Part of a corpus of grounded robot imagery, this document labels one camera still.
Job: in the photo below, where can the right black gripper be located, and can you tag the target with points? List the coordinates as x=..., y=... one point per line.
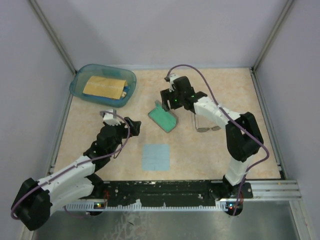
x=166, y=95

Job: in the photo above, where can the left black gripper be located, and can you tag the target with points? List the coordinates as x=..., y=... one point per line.
x=134, y=126

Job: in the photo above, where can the grey glasses case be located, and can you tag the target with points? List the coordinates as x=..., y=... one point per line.
x=166, y=120

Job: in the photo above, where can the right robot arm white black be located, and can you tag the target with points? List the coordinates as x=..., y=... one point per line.
x=240, y=145

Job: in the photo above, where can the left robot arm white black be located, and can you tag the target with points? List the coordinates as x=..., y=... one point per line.
x=37, y=200

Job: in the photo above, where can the light blue cleaning cloth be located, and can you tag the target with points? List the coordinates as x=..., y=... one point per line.
x=156, y=157

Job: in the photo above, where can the teal plastic bin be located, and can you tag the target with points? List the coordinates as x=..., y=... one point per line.
x=76, y=87

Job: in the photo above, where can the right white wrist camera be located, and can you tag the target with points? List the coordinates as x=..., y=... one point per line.
x=170, y=79

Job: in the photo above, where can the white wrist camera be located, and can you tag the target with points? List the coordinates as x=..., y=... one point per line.
x=170, y=79
x=109, y=117

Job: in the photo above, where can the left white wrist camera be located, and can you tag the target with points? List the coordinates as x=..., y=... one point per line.
x=109, y=117

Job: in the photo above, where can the metal frame sunglasses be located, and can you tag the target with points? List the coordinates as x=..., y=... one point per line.
x=202, y=125

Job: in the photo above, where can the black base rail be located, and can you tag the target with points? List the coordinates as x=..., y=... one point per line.
x=172, y=194

